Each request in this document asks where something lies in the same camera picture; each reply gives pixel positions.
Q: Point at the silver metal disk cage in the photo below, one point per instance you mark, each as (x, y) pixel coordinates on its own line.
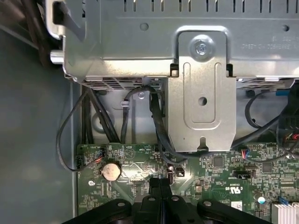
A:
(140, 46)

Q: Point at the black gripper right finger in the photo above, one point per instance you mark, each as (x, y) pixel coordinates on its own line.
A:
(172, 210)

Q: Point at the green motherboard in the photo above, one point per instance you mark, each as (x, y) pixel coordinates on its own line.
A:
(210, 182)

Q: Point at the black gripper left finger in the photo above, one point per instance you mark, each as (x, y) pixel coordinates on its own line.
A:
(149, 210)

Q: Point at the silver cage bracket plate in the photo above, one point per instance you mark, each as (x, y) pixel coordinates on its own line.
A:
(203, 130)

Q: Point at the black PC case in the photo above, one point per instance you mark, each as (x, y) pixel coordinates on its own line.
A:
(35, 140)

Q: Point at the round coin battery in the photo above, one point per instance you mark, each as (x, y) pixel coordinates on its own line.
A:
(111, 171)

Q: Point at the silver finned heatsink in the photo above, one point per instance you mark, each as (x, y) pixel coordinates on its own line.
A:
(285, 214)

